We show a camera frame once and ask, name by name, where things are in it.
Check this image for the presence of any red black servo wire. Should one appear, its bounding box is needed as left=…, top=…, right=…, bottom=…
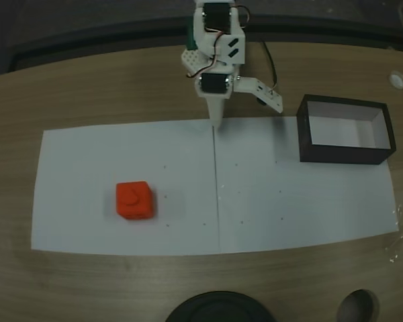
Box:
left=204, top=4, right=252, bottom=70

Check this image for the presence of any orange cube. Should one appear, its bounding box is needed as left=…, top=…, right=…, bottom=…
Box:
left=115, top=180, right=157, bottom=221

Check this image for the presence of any white paper sheet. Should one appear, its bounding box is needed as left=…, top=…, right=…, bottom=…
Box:
left=212, top=115, right=400, bottom=252
left=30, top=119, right=222, bottom=256

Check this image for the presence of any black round object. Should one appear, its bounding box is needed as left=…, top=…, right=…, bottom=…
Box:
left=164, top=290, right=277, bottom=322

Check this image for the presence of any small white cap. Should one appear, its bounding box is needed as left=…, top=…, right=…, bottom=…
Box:
left=389, top=70, right=403, bottom=89

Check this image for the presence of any black camera cable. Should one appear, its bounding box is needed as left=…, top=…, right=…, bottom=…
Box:
left=259, top=40, right=280, bottom=94

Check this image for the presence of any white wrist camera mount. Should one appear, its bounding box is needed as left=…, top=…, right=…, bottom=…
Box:
left=234, top=75, right=285, bottom=114

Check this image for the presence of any green clamp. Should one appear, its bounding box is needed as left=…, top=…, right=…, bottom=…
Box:
left=186, top=25, right=198, bottom=52

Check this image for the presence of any clear plastic tape piece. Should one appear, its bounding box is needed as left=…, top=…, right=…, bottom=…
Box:
left=384, top=203, right=403, bottom=264

